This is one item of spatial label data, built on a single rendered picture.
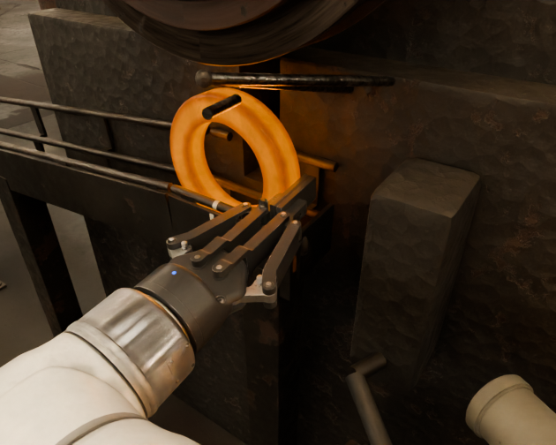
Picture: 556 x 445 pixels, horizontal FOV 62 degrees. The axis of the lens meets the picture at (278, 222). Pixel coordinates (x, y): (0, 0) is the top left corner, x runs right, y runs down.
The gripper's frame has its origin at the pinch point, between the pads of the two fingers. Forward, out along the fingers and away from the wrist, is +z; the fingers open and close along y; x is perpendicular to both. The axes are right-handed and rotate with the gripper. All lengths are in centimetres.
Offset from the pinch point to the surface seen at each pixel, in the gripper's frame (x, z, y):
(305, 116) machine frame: 5.9, 8.3, -3.5
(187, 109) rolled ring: 7.2, 0.8, -15.1
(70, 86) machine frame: 1, 8, -50
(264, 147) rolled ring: 5.4, 0.4, -3.9
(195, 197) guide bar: -2.9, -2.1, -13.4
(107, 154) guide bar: -6.9, 3.8, -39.1
